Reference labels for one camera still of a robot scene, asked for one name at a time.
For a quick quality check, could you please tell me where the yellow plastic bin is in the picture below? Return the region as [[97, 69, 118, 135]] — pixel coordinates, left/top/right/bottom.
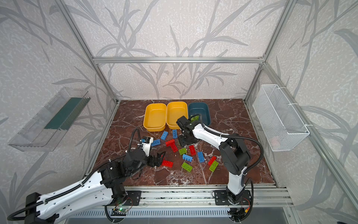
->
[[166, 101, 188, 130], [143, 103, 167, 132]]

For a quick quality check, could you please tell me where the green brick bottom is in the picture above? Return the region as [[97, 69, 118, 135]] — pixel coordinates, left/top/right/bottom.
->
[[181, 162, 193, 172]]

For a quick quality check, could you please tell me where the light blue brick on side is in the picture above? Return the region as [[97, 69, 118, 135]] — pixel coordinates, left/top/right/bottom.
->
[[182, 154, 193, 162]]

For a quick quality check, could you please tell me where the blue brick studs up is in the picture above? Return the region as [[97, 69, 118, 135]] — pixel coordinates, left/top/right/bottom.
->
[[160, 131, 168, 141]]

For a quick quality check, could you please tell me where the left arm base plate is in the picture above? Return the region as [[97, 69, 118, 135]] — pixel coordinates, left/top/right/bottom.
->
[[118, 190, 142, 206]]

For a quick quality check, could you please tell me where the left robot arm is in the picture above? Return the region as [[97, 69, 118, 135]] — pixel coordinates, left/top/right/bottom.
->
[[24, 148, 166, 224]]

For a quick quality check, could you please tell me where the black corrugated cable left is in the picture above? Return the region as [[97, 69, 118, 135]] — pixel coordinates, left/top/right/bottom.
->
[[7, 128, 141, 222]]

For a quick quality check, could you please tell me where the red brick bottom edge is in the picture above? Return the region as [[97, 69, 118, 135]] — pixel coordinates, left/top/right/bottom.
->
[[161, 160, 173, 168]]

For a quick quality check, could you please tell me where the clear plastic wall tray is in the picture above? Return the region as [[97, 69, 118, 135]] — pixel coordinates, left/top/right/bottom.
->
[[8, 87, 90, 152]]

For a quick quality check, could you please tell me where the blue brick near bin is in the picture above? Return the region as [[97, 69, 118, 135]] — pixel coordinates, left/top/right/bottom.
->
[[172, 129, 178, 139]]

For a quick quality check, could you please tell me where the white wire mesh basket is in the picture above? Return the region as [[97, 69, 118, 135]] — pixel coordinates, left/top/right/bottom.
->
[[253, 84, 310, 152]]

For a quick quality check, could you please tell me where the green circuit board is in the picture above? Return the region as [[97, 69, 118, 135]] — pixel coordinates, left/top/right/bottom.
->
[[111, 207, 130, 217]]

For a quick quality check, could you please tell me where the middle yellow plastic bin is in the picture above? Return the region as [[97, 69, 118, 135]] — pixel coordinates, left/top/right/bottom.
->
[[166, 101, 188, 130]]

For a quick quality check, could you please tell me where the blue brick centre right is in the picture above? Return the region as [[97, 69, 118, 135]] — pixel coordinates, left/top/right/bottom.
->
[[197, 152, 205, 163]]

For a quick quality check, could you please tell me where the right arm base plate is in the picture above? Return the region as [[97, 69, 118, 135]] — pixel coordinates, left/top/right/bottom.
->
[[212, 189, 252, 206]]

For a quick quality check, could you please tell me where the red brick underside up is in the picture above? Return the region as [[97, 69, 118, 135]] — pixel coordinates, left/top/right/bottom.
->
[[170, 142, 179, 153]]

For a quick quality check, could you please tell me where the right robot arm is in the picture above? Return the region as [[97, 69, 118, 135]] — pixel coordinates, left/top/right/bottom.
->
[[176, 116, 257, 205]]

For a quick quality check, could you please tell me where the teal plastic bin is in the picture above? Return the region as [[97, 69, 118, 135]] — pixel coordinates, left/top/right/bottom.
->
[[188, 102, 211, 126]]

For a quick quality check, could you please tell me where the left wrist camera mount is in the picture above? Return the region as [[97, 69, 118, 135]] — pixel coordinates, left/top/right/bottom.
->
[[138, 136, 154, 157]]

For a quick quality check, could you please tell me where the green brick underside up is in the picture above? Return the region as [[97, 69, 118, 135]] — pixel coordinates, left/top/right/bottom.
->
[[179, 147, 187, 155]]

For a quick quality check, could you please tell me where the blue brick underside up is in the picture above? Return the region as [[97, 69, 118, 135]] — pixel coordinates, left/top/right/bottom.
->
[[151, 139, 161, 147]]

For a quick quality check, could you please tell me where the left yellow plastic bin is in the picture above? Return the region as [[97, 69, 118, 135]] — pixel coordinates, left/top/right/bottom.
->
[[143, 103, 167, 132]]

